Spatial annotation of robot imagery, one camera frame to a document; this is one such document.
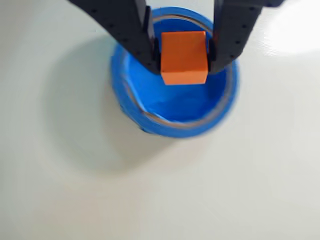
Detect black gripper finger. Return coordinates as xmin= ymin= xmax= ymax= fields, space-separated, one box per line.
xmin=68 ymin=0 xmax=161 ymax=75
xmin=207 ymin=0 xmax=286 ymax=75

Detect orange cube block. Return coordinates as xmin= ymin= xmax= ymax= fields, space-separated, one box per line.
xmin=160 ymin=31 xmax=209 ymax=86

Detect blue tape roll bin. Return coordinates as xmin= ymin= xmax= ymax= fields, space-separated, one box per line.
xmin=110 ymin=6 xmax=241 ymax=138

